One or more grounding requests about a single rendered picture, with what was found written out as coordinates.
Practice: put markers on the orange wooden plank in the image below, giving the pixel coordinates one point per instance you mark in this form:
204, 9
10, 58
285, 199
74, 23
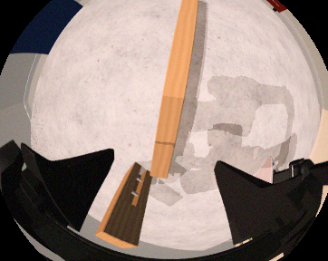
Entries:
174, 95

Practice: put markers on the wooden post with vertical slot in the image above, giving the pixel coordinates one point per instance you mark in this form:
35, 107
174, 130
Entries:
122, 223

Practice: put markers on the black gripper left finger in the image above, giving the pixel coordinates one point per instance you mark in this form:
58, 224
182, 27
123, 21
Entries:
71, 183

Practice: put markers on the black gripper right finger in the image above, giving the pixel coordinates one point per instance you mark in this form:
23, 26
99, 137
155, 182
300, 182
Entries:
249, 200

